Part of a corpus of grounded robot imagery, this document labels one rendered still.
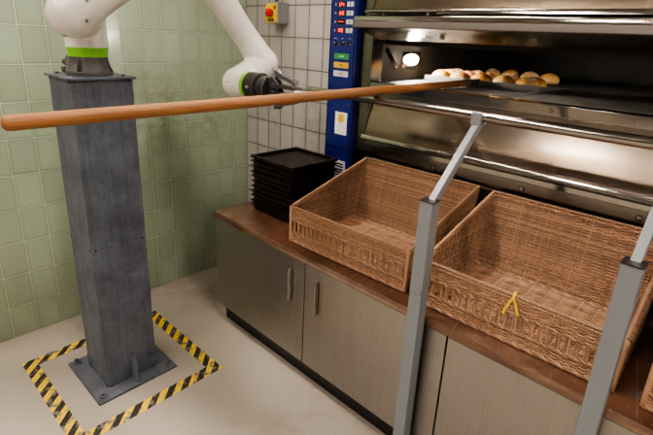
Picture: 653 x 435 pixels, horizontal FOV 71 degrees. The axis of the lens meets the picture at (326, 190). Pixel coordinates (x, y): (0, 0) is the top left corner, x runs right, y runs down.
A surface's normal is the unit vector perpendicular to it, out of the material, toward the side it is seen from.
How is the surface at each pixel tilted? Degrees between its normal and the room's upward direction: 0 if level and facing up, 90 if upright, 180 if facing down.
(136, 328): 90
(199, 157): 90
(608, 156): 70
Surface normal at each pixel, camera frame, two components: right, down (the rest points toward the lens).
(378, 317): -0.69, 0.19
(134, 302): 0.73, 0.25
